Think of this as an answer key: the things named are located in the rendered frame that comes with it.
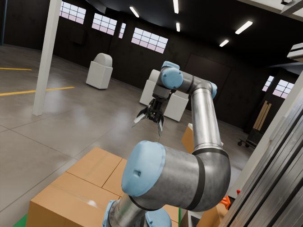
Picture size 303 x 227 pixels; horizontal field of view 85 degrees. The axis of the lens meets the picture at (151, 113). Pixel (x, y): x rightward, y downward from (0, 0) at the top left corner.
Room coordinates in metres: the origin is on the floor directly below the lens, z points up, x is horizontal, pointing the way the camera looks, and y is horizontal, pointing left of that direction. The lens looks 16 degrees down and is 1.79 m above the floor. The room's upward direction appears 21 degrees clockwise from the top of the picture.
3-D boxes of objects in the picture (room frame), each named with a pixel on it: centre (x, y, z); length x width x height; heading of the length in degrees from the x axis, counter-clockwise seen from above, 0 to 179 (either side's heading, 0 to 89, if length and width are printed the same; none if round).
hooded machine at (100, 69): (7.28, 2.77, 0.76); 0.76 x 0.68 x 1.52; 82
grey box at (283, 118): (1.88, -1.48, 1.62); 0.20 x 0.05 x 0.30; 85
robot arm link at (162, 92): (0.76, -0.01, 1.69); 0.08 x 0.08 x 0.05
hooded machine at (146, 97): (7.54, 0.32, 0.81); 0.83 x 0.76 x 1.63; 174
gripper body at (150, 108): (0.75, -0.01, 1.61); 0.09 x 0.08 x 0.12; 7
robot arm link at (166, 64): (0.76, -0.01, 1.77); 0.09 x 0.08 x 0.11; 7
